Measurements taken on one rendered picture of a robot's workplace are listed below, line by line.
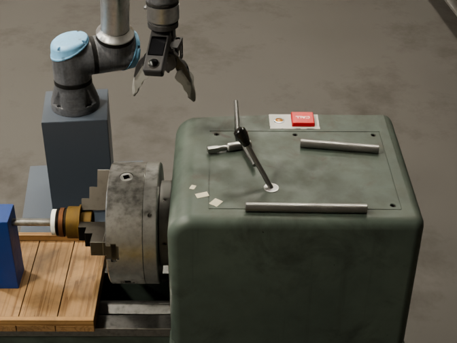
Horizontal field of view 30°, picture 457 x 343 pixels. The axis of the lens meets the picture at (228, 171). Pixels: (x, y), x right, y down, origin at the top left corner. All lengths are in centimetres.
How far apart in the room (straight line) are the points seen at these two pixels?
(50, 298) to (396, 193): 94
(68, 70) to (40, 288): 67
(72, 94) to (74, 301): 67
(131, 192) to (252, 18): 401
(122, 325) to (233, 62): 334
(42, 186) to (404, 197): 138
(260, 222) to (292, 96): 310
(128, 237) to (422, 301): 187
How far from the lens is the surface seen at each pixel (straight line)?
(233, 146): 217
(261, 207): 196
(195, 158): 215
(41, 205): 290
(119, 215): 208
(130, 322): 226
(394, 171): 215
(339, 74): 531
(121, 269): 213
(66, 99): 265
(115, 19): 254
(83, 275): 239
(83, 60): 260
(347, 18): 608
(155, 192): 209
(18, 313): 231
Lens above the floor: 244
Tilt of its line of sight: 34 degrees down
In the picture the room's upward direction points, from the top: 1 degrees clockwise
